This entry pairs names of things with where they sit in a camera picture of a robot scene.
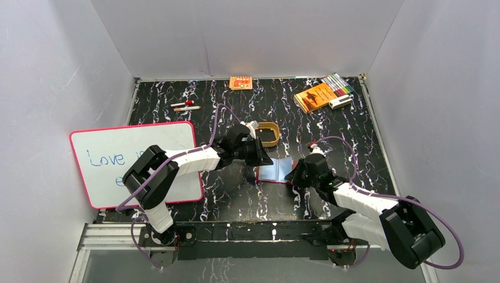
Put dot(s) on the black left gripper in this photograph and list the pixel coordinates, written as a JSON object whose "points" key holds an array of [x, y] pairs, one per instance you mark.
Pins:
{"points": [[254, 148]]}

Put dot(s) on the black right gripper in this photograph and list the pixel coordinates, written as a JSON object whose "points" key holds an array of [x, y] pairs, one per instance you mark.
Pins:
{"points": [[295, 178]]}

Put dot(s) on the red leather card holder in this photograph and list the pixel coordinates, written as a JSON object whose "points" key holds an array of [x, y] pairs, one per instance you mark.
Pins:
{"points": [[276, 172]]}

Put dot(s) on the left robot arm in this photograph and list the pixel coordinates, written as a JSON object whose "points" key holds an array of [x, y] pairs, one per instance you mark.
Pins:
{"points": [[150, 177]]}

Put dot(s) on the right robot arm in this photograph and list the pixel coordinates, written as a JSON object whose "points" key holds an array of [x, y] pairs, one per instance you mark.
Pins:
{"points": [[400, 226]]}

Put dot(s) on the tan oval tray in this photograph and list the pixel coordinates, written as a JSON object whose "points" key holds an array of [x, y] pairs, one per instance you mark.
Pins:
{"points": [[268, 133]]}

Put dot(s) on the orange yellow book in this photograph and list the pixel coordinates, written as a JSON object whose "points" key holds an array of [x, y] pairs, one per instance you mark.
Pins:
{"points": [[314, 98]]}

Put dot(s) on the small orange spiral notepad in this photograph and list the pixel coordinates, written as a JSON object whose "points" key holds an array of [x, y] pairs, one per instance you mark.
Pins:
{"points": [[240, 83]]}

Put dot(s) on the white stapler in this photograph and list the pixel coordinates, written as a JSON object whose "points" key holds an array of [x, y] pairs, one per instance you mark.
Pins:
{"points": [[340, 102]]}

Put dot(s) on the orange capped white marker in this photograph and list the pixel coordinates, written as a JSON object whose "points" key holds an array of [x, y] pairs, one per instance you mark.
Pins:
{"points": [[188, 108]]}

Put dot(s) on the red capped white marker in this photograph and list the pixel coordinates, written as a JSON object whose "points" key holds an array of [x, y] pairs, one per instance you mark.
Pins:
{"points": [[183, 104]]}

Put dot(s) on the pack of coloured markers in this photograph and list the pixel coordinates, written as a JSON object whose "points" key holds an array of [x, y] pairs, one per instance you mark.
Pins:
{"points": [[338, 84]]}

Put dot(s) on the pink framed whiteboard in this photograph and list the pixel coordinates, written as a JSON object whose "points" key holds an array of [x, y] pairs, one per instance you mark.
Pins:
{"points": [[105, 155]]}

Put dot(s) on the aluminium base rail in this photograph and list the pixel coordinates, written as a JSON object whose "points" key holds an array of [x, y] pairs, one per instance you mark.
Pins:
{"points": [[215, 239]]}

